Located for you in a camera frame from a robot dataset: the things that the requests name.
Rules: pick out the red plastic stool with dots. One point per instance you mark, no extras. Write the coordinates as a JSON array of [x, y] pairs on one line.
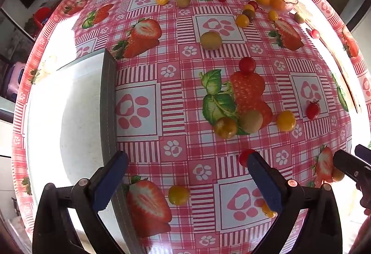
[[42, 17]]

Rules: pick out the pink-red cherry tomato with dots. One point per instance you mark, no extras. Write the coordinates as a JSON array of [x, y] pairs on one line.
[[315, 34]]

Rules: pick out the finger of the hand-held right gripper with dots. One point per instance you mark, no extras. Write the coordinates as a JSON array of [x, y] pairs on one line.
[[363, 154], [349, 165]]

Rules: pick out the orange-brown cherry tomato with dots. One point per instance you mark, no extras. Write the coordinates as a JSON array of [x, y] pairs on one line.
[[225, 127]]

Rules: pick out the white tray with grey edge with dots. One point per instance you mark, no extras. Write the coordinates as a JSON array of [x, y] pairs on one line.
[[81, 114]]

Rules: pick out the green-brown cherry tomato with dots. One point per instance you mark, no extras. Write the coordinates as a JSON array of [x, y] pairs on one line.
[[251, 120]]

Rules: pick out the oblong red cherry tomato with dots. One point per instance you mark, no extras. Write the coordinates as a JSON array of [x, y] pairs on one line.
[[313, 110]]

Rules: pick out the pale green cherry tomato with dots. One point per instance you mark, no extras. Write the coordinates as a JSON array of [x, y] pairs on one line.
[[299, 18]]

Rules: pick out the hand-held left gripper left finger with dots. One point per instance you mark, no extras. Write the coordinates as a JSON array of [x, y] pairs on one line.
[[111, 181]]

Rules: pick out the strawberry print pink tablecloth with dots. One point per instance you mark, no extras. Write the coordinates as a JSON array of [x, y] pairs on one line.
[[179, 88]]

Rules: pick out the dark brown cherry tomato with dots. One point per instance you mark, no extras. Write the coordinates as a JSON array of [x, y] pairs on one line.
[[248, 14]]

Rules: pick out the olive green cherry tomato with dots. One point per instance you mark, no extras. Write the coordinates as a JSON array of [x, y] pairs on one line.
[[183, 1]]

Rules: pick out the purple plastic stool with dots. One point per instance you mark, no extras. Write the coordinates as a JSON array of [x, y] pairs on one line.
[[14, 80]]

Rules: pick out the large yellow-green cherry tomato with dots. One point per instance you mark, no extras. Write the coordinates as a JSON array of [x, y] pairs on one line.
[[211, 40]]

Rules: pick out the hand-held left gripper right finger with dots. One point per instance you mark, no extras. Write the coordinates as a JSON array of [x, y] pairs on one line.
[[265, 184]]

